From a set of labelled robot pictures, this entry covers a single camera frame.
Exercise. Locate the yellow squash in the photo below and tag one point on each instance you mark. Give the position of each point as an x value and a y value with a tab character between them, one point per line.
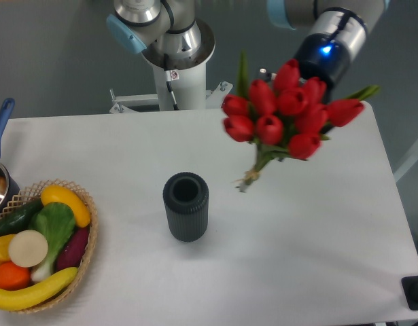
60	194

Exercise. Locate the blue handled saucepan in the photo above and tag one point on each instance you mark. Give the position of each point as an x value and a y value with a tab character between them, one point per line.
8	186

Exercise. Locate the yellow banana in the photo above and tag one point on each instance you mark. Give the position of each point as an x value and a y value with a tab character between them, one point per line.
36	294

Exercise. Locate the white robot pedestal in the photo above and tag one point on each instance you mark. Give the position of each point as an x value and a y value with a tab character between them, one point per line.
178	61

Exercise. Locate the white metal base frame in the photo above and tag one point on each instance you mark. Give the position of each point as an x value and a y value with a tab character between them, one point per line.
149	102

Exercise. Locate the dark ribbed vase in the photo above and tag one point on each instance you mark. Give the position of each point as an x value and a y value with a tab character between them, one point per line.
186	201

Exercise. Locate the red tulip bouquet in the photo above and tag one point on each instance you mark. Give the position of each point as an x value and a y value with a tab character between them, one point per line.
285	116

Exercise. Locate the black device at table edge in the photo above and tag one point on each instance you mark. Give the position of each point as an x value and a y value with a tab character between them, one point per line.
410	288

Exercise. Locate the beige round radish slice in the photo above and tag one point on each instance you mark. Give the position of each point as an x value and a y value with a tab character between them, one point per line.
28	248

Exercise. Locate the green bok choy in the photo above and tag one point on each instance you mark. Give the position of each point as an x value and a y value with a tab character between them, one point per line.
55	222

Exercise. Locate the white frame at right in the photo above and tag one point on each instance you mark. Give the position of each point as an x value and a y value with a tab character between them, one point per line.
406	162

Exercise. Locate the orange fruit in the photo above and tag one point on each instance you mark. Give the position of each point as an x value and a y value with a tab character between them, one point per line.
14	277

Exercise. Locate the green cucumber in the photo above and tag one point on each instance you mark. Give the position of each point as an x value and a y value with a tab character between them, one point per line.
19	220

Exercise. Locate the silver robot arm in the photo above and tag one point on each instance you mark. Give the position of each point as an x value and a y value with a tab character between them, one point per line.
337	30

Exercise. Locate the purple sweet potato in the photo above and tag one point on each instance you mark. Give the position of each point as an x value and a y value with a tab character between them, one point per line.
74	250

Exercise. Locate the yellow bell pepper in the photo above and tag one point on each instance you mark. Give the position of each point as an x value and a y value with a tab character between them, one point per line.
4	247

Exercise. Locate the woven wicker basket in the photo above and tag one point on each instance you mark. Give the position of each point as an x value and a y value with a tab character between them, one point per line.
33	192

